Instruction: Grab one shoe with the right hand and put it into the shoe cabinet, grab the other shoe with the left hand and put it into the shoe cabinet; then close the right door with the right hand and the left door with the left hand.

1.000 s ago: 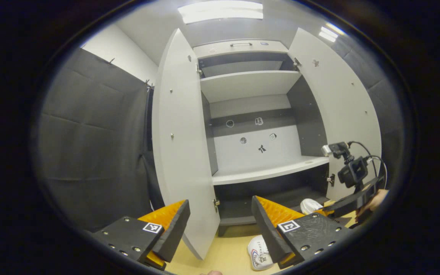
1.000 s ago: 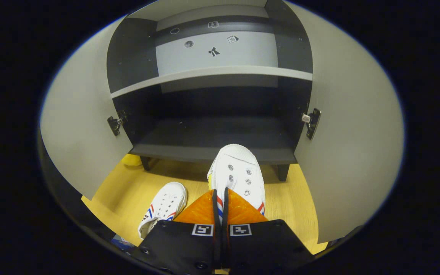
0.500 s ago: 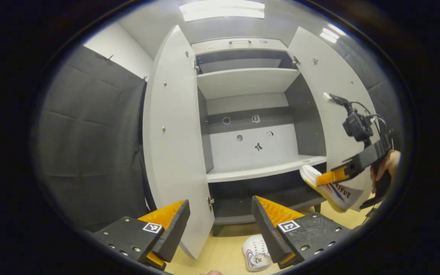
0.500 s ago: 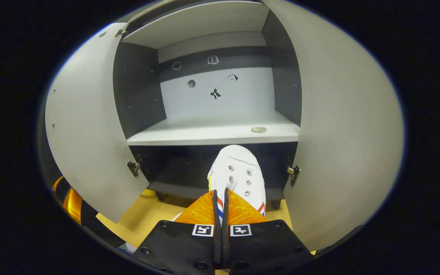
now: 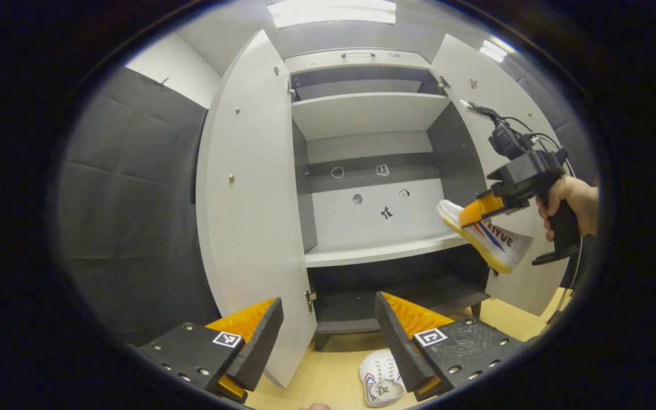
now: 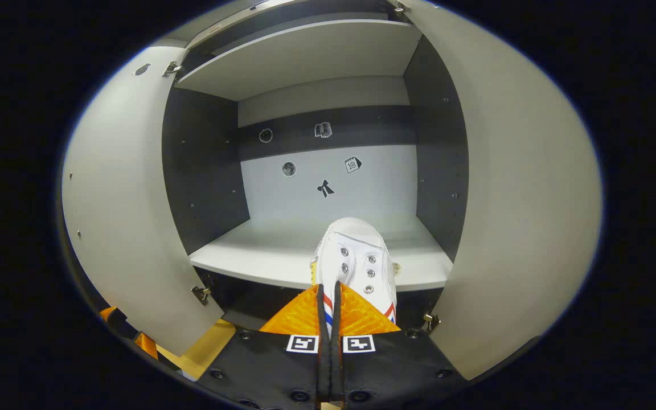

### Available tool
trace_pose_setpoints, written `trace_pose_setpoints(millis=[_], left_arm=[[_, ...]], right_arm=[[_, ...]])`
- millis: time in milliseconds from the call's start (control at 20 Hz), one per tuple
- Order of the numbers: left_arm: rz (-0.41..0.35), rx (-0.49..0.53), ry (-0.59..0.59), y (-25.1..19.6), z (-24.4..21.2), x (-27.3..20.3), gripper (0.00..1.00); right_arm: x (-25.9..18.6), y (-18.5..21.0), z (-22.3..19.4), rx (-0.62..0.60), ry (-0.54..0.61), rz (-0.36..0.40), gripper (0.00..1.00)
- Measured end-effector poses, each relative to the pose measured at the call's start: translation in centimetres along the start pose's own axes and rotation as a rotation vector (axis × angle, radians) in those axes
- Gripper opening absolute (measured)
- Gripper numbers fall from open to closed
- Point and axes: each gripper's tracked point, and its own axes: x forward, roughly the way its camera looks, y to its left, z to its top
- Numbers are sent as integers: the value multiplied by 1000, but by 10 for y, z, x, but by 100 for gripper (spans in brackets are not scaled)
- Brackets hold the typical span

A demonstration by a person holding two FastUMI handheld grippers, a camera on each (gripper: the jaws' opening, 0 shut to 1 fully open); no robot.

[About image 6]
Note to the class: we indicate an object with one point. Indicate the white canvas shoe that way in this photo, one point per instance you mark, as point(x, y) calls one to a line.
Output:
point(356, 250)

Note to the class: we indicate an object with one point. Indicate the grey shoe cabinet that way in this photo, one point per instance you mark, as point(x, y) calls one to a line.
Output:
point(305, 57)

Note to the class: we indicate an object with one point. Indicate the grey cabinet door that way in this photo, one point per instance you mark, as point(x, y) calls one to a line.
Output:
point(521, 199)
point(123, 199)

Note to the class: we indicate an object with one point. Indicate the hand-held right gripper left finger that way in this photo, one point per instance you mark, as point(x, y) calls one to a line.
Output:
point(282, 364)

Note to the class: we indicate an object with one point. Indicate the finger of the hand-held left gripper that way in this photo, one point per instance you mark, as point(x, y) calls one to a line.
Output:
point(147, 344)
point(114, 322)

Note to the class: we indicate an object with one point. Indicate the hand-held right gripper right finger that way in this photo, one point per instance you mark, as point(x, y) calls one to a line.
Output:
point(385, 364)

